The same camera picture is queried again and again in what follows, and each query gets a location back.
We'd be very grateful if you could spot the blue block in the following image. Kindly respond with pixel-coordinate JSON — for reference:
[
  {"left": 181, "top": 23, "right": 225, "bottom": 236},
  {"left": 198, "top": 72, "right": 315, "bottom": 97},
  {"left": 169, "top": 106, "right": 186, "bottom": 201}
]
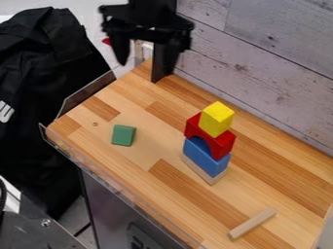
[{"left": 182, "top": 136, "right": 234, "bottom": 179}]

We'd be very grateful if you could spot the red arch block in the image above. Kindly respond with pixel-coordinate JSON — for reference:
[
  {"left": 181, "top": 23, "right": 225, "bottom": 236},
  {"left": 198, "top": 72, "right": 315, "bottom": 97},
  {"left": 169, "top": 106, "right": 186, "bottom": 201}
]
[{"left": 183, "top": 112, "right": 239, "bottom": 161}]

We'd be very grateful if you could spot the flat wooden block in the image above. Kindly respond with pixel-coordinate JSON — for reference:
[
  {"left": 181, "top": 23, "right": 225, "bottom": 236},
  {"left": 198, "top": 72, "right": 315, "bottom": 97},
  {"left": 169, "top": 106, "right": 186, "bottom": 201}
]
[{"left": 179, "top": 153, "right": 230, "bottom": 187}]

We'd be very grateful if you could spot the yellow cube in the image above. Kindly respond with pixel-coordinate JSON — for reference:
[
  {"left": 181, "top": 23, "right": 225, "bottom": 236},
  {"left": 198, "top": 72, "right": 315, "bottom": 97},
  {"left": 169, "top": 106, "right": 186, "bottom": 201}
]
[{"left": 198, "top": 100, "right": 238, "bottom": 139}]

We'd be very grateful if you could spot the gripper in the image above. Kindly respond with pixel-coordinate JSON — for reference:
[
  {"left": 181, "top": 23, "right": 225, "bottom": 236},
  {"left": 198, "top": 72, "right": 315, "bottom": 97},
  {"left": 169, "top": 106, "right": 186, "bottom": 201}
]
[{"left": 97, "top": 0, "right": 196, "bottom": 84}]

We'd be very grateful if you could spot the green block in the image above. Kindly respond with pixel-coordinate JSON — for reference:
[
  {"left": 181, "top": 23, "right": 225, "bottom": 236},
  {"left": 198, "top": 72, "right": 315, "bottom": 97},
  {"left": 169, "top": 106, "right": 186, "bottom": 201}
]
[{"left": 110, "top": 124, "right": 138, "bottom": 148}]

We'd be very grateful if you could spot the black cloth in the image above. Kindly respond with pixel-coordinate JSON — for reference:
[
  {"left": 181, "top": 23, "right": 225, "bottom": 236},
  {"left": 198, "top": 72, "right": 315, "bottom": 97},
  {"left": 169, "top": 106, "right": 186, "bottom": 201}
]
[{"left": 0, "top": 6, "right": 112, "bottom": 222}]

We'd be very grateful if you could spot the long wooden block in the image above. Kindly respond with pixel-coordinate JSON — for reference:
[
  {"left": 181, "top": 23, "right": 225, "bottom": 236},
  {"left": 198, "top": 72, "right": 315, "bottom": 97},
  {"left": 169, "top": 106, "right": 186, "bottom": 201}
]
[{"left": 227, "top": 207, "right": 278, "bottom": 241}]

